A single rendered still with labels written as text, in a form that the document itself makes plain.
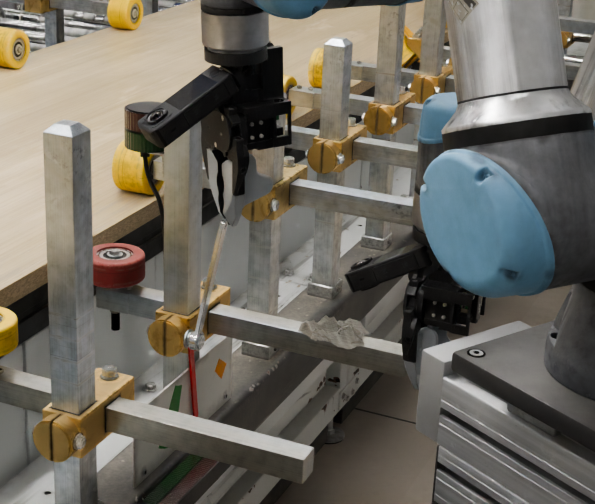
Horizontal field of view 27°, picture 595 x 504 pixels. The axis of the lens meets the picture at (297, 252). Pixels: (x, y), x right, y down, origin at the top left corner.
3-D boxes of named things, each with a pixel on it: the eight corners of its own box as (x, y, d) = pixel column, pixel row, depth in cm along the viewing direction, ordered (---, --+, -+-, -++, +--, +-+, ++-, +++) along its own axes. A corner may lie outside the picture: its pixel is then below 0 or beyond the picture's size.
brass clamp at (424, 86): (456, 91, 250) (458, 66, 248) (436, 106, 238) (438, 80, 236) (427, 86, 252) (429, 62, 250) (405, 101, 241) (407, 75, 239)
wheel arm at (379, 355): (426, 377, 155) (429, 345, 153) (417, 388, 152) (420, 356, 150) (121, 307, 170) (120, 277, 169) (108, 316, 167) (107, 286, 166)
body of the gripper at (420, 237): (466, 343, 145) (476, 246, 140) (396, 327, 148) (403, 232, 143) (484, 318, 151) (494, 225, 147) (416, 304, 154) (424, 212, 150)
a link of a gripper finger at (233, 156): (251, 197, 143) (248, 123, 139) (239, 200, 142) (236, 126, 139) (232, 185, 147) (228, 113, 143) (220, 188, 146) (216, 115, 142)
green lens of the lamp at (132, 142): (182, 143, 155) (182, 125, 154) (158, 155, 150) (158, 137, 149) (140, 135, 157) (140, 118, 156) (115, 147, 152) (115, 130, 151)
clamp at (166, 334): (230, 321, 168) (231, 286, 166) (182, 361, 156) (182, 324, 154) (193, 313, 170) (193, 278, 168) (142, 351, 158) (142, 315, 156)
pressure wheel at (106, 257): (156, 323, 172) (156, 245, 168) (126, 346, 165) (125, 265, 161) (105, 312, 175) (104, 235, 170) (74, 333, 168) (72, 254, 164)
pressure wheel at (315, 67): (329, 83, 249) (341, 95, 256) (338, 45, 250) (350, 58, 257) (301, 79, 251) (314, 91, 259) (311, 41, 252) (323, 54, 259)
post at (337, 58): (336, 319, 211) (353, 37, 194) (328, 327, 208) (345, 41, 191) (317, 315, 213) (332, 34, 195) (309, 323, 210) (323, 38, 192)
